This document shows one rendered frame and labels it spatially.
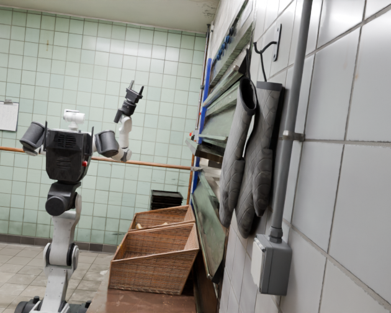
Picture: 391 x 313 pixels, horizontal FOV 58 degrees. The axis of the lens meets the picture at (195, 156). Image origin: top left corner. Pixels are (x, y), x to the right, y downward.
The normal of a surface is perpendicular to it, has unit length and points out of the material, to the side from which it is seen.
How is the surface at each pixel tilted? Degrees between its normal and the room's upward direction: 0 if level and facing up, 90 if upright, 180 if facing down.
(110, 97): 90
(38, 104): 90
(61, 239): 83
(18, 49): 90
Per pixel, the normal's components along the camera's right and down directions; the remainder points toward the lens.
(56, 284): 0.11, -0.34
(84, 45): 0.05, 0.07
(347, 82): -0.99, -0.11
